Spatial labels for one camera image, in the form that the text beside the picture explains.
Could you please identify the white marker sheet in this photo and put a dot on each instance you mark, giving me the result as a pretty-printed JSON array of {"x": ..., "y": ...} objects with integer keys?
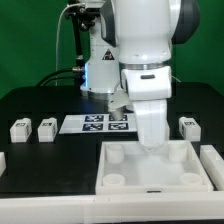
[{"x": 97, "y": 123}]

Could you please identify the white front fence bar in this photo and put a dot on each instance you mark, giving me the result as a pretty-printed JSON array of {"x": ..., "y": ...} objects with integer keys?
[{"x": 113, "y": 208}]

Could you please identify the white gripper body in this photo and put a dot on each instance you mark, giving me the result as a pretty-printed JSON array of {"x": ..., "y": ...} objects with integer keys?
[{"x": 148, "y": 91}]

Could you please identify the grey camera on mount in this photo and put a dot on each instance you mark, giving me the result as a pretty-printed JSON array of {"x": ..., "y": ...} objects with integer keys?
[{"x": 92, "y": 6}]

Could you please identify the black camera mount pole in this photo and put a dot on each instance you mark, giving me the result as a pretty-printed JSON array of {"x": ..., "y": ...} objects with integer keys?
[{"x": 80, "y": 62}]

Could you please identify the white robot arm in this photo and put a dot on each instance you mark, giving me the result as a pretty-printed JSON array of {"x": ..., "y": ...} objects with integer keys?
[{"x": 131, "y": 43}]

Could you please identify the white right fence bar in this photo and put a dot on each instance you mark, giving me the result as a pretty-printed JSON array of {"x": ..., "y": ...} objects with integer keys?
[{"x": 213, "y": 164}]

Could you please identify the white fence bar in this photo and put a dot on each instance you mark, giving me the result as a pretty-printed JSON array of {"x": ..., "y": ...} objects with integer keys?
[
  {"x": 113, "y": 208},
  {"x": 213, "y": 164}
]

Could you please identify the white square table top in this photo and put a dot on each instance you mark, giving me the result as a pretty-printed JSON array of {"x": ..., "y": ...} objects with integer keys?
[{"x": 125, "y": 167}]

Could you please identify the white left fence piece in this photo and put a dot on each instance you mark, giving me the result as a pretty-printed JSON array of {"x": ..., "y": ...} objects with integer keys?
[{"x": 2, "y": 163}]

